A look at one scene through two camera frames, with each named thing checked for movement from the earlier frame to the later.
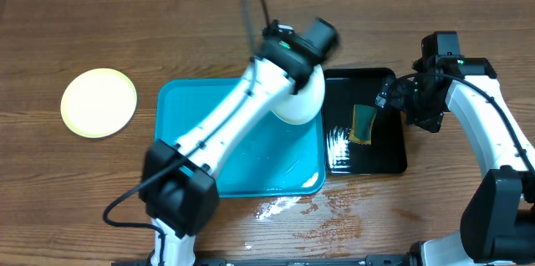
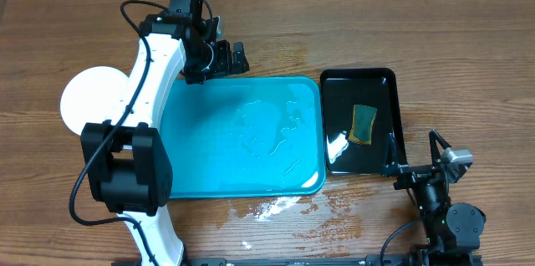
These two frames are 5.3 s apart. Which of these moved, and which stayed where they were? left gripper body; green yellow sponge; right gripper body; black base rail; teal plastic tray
Moved: left gripper body; right gripper body
Stayed: green yellow sponge; black base rail; teal plastic tray
